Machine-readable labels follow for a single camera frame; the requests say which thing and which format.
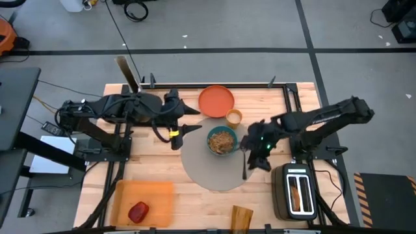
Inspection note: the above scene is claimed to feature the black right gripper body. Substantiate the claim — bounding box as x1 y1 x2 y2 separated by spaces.
246 119 284 161

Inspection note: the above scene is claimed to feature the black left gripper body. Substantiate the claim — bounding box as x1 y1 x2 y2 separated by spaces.
160 88 190 151

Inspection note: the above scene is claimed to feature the dark metal spoon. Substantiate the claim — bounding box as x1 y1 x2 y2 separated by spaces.
240 148 249 181

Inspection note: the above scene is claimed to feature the teal bowl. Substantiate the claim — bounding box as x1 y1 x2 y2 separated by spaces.
207 125 239 157

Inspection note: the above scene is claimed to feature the amber glass tumbler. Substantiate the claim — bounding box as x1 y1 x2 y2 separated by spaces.
225 109 243 129

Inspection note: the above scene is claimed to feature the yellow cereal box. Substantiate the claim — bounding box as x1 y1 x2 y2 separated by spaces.
229 204 255 234

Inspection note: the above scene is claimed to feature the brown cereal heap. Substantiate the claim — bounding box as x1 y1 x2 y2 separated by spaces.
209 131 235 155

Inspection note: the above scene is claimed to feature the orange plate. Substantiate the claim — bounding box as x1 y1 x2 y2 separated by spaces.
198 84 235 119

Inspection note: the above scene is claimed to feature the black toaster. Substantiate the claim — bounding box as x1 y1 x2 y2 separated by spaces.
271 162 319 222

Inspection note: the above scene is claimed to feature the round grey placemat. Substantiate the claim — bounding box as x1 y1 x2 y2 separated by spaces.
180 117 261 192

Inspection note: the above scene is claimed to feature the toast slice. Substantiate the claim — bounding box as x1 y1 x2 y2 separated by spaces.
290 185 302 211

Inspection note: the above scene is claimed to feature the orange tray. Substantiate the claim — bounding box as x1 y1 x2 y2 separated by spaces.
110 179 176 228

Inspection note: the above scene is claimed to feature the red glossy food block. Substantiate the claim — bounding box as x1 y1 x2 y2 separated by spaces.
127 201 151 224

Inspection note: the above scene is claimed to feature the black power brick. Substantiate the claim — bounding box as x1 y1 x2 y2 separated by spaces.
41 120 66 138

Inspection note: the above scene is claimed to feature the black yellow striped mat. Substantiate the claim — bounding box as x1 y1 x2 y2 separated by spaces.
353 172 416 230

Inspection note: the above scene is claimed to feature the white flat board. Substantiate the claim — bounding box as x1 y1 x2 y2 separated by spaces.
29 135 78 175

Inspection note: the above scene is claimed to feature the white container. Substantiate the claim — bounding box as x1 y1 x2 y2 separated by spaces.
59 0 84 13

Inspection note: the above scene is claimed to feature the black desk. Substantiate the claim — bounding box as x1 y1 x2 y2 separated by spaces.
0 66 42 226

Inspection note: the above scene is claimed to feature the black equipment case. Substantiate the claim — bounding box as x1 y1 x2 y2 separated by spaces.
381 0 416 23
391 16 416 45

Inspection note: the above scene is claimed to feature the orange black machine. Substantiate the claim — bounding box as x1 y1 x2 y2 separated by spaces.
0 16 31 57

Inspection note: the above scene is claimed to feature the black toaster cable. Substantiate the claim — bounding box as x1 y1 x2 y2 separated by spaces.
313 168 345 212

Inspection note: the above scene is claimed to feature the long black floor cable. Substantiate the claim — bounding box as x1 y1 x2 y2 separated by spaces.
104 0 144 83

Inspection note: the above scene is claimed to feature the coiled black cable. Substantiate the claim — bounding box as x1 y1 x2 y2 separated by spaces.
122 1 150 23

